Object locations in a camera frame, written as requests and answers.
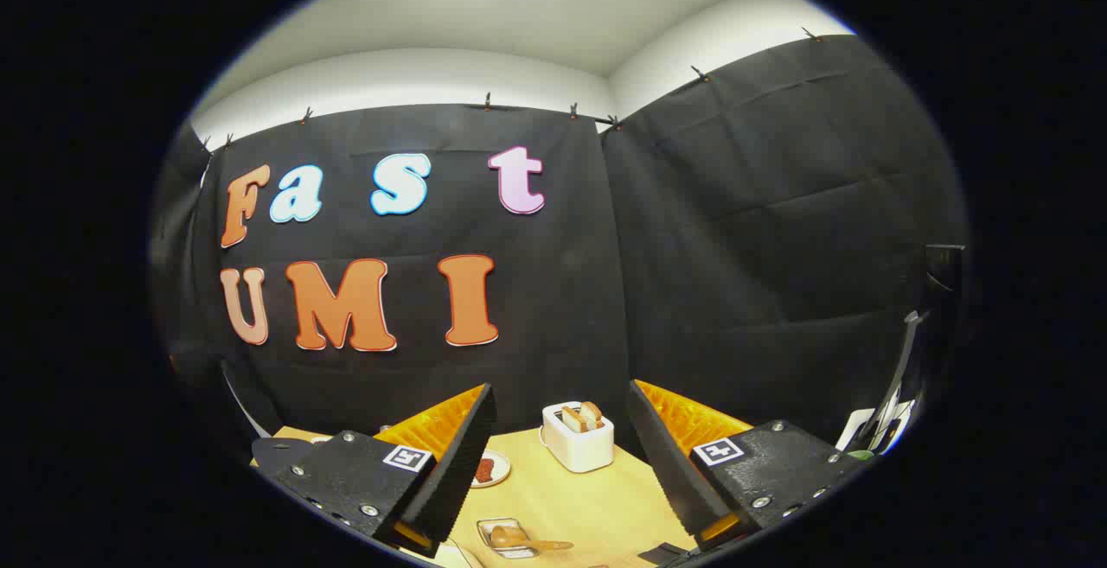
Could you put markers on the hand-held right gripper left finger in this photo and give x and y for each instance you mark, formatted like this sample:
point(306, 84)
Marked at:
point(458, 464)

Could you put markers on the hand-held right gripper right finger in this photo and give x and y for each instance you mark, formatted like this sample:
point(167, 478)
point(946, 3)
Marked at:
point(666, 464)

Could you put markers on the wooden spoon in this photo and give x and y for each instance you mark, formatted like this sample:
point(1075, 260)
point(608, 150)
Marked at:
point(508, 537)

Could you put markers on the clear chopstick holder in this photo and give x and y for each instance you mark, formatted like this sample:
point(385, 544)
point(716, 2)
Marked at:
point(519, 548)

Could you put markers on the red meat piece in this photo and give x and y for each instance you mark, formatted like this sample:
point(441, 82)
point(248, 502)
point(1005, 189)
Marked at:
point(484, 469)

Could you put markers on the white round plate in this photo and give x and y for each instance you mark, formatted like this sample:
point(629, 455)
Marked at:
point(500, 469)

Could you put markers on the white toaster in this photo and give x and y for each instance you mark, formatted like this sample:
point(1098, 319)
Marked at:
point(581, 451)

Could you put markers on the toasted bread slice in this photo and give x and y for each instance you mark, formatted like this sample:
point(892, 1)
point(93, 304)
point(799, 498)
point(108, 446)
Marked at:
point(572, 419)
point(591, 413)

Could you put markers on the black backdrop cloth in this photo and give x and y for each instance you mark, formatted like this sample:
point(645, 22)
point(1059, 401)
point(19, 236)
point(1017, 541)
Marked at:
point(735, 248)

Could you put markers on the grey metal pole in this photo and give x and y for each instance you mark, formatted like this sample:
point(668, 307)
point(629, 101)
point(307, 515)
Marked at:
point(899, 360)

